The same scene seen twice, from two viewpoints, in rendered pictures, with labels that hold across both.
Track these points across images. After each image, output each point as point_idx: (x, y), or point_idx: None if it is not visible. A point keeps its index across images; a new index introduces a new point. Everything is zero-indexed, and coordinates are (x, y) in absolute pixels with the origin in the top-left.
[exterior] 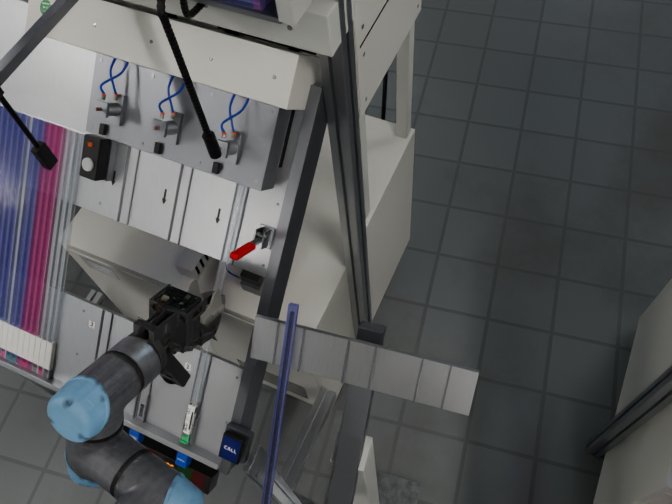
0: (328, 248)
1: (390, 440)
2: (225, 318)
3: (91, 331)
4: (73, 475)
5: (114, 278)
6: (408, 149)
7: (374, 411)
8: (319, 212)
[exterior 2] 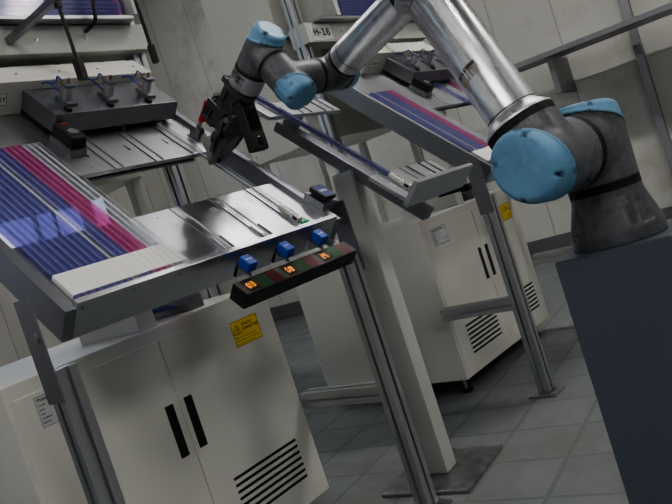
0: None
1: (375, 475)
2: (203, 337)
3: (178, 223)
4: (303, 76)
5: None
6: None
7: (343, 488)
8: None
